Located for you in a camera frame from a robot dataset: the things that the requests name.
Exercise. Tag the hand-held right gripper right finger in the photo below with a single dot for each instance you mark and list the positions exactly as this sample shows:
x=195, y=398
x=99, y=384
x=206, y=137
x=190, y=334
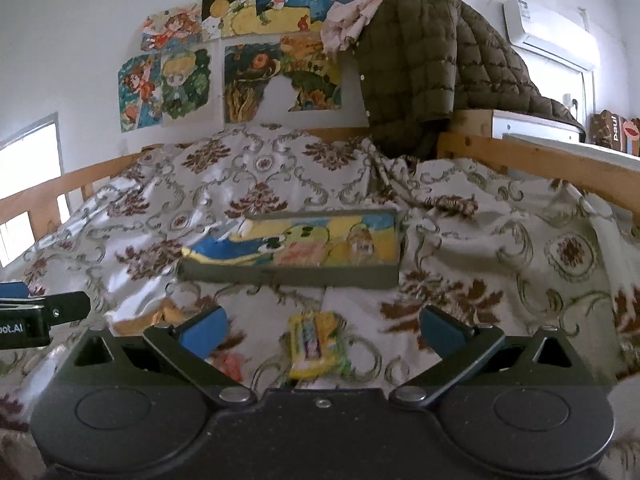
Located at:
x=440, y=332

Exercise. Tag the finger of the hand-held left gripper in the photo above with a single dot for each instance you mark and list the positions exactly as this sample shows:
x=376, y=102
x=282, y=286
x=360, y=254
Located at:
x=12, y=291
x=67, y=306

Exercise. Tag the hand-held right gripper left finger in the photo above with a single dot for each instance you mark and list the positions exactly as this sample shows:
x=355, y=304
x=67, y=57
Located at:
x=205, y=332

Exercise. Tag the yellow snack packet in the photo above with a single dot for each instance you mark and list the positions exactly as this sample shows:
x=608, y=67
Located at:
x=312, y=345

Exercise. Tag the pile of assorted snack packets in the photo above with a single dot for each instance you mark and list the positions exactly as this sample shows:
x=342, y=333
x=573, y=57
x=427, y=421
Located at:
x=300, y=250

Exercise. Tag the window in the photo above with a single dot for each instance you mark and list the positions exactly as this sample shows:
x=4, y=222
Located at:
x=27, y=185

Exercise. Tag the beige floral fleece blanket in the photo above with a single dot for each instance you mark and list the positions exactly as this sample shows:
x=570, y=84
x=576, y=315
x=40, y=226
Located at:
x=500, y=240

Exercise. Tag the satin floral quilt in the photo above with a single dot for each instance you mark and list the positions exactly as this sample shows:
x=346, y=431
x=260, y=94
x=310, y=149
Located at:
x=150, y=200

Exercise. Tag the cartoon print sheet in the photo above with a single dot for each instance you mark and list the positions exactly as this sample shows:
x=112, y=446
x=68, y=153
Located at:
x=550, y=162

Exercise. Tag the white storage box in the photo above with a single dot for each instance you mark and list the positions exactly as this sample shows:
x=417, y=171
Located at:
x=535, y=125

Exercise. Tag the olive quilted jacket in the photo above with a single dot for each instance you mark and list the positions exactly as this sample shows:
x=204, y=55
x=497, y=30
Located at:
x=425, y=60

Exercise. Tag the white air conditioner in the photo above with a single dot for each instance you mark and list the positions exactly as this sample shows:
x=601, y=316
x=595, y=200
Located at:
x=550, y=30

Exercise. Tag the pink frilled cloth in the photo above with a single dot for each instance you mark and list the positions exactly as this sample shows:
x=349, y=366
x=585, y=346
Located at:
x=350, y=15

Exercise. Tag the blonde figure green wall poster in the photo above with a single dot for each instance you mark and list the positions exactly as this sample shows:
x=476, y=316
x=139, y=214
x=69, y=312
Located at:
x=165, y=87

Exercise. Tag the brown forest wall poster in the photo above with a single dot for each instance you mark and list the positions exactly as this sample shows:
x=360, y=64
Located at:
x=255, y=80

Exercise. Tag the wall socket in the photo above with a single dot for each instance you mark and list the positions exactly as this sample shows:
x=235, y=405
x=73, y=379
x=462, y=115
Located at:
x=571, y=101

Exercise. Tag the red-haired figure wall poster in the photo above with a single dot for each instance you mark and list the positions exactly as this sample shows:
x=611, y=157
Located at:
x=170, y=30

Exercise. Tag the yellow and white wall poster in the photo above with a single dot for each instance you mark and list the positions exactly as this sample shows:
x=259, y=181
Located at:
x=225, y=12

